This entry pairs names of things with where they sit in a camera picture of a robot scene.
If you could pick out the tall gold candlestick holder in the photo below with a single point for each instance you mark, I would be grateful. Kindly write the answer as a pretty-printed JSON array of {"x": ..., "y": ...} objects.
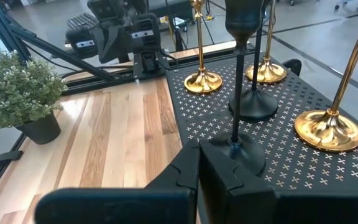
[
  {"x": 267, "y": 73},
  {"x": 328, "y": 132}
]

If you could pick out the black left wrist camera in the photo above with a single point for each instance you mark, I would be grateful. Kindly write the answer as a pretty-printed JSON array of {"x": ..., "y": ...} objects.
[{"x": 104, "y": 9}]

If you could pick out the short gold candlestick holder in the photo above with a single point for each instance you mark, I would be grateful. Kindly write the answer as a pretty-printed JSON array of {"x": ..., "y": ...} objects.
[{"x": 203, "y": 83}]

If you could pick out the black aluminium rig frame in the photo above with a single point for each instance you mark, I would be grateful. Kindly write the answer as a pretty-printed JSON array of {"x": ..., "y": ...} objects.
[{"x": 57, "y": 52}]

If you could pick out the black keyboard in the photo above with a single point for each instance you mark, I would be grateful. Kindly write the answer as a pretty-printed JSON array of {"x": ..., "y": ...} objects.
[{"x": 82, "y": 21}]

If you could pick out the green plant in black pot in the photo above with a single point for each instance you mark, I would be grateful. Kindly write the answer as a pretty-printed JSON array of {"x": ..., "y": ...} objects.
[{"x": 14, "y": 90}]

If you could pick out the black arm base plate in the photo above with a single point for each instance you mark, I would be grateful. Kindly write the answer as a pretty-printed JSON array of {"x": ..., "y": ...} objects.
[{"x": 138, "y": 73}]

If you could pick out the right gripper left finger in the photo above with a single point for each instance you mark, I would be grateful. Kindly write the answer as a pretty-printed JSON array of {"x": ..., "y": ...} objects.
[{"x": 186, "y": 169}]

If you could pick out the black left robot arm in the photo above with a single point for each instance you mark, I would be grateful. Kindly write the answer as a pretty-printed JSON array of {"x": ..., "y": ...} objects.
[{"x": 149, "y": 63}]

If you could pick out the black perforated metal riser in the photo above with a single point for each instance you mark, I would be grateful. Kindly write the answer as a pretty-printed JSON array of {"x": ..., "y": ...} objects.
[{"x": 291, "y": 174}]

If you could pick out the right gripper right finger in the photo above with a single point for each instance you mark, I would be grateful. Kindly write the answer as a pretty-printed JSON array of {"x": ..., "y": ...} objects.
[{"x": 222, "y": 189}]

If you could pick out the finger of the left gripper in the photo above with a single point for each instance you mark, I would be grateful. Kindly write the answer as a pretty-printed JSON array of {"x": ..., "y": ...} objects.
[
  {"x": 120, "y": 43},
  {"x": 106, "y": 45}
]

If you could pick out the black candlestick holder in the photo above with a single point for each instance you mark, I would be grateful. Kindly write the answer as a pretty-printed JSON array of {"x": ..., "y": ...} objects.
[{"x": 255, "y": 105}]

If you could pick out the black candle holder base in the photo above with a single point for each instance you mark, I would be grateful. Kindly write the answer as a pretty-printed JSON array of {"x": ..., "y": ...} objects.
[{"x": 250, "y": 155}]

